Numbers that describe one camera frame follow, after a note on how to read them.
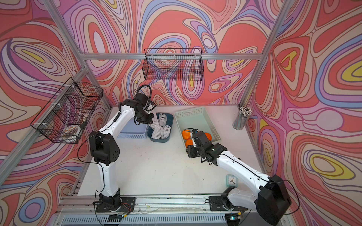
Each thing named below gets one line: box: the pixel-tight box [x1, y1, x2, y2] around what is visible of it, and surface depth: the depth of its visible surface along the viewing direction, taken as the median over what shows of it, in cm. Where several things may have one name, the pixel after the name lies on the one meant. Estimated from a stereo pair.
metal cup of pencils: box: [232, 105, 253, 131], surface depth 95 cm
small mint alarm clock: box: [225, 174, 239, 188], surface depth 81 cm
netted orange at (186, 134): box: [181, 129, 191, 140], surface depth 98 cm
